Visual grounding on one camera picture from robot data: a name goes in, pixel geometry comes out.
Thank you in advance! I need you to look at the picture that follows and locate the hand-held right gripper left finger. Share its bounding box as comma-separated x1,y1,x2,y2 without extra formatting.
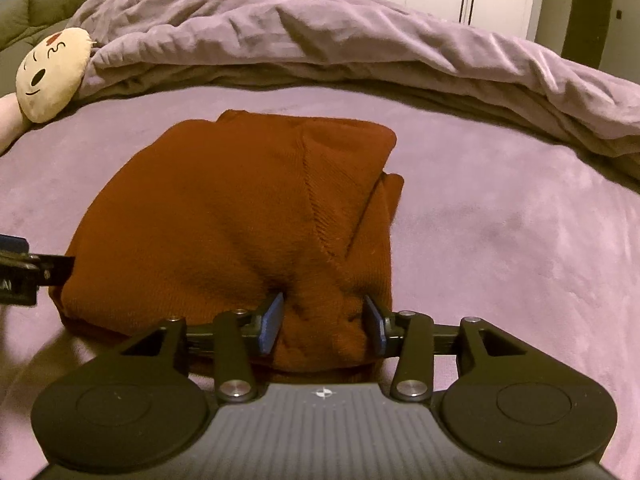
119,292,287,405

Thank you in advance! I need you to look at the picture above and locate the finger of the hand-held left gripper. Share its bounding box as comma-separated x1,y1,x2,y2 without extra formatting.
0,254,76,288
0,234,30,256

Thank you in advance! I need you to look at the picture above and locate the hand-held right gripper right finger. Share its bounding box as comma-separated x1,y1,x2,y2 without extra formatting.
364,295,525,403

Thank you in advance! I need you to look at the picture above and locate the brown knit sweater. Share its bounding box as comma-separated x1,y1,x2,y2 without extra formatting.
50,109,405,378

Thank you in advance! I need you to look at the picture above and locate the purple bed sheet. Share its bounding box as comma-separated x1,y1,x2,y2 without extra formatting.
0,85,640,480

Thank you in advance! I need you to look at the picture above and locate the long cream plush toy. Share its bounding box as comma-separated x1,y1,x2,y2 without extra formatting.
0,26,96,156

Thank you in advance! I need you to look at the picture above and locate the green padded headboard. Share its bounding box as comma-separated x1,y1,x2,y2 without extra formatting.
0,0,158,98

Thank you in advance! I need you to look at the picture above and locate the purple duvet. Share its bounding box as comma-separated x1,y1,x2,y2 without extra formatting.
70,0,640,181

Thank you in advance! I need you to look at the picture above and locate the dark wooden post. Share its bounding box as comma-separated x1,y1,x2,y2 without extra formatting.
560,0,618,68

